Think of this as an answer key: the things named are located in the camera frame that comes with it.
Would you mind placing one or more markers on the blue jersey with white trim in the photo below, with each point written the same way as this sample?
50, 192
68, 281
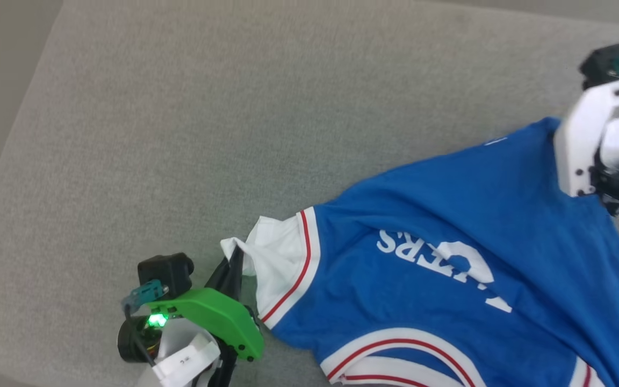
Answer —
476, 258

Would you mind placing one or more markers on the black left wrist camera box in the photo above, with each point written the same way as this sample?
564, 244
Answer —
167, 271

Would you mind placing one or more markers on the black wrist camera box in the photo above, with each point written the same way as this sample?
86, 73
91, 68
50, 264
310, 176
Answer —
605, 64
167, 271

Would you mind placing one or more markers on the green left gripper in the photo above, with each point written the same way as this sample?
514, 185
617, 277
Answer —
218, 317

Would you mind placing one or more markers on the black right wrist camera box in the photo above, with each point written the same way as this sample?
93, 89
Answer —
605, 64

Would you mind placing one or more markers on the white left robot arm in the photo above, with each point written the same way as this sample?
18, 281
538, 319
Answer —
186, 355

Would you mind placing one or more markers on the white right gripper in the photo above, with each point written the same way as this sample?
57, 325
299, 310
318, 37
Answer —
583, 140

